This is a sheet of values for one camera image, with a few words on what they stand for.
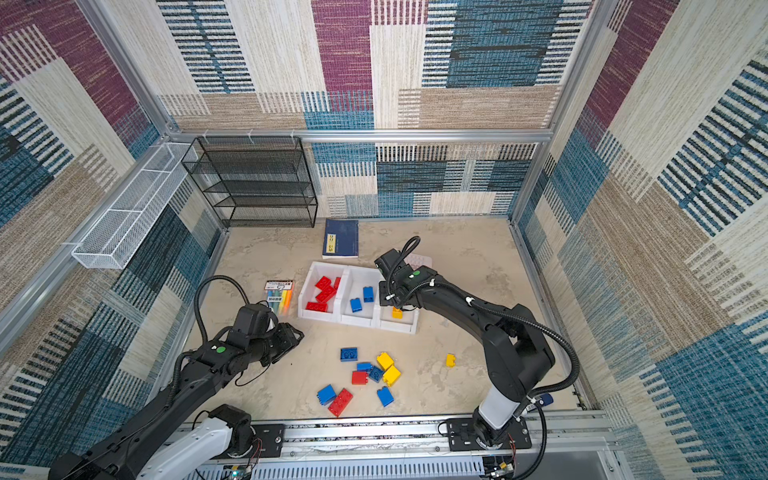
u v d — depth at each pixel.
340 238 1.14
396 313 0.94
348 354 0.86
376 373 0.83
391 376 0.81
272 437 0.74
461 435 0.74
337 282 1.01
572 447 0.74
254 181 1.09
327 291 0.99
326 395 0.79
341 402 0.77
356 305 0.96
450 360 0.85
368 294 0.97
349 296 0.98
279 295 0.99
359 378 0.82
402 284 0.63
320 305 0.95
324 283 1.01
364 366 0.84
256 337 0.64
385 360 0.83
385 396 0.79
